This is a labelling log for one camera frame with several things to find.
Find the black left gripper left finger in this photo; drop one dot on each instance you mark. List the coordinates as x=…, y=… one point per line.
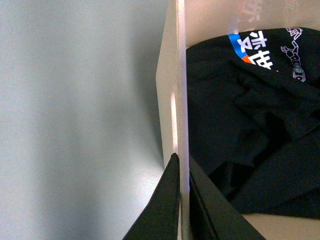
x=159, y=220

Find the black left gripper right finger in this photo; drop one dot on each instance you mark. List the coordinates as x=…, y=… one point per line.
x=211, y=216

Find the cream plastic laundry hamper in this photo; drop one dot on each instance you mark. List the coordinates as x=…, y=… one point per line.
x=187, y=23

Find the black printed t-shirt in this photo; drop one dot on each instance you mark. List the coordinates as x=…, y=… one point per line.
x=254, y=118

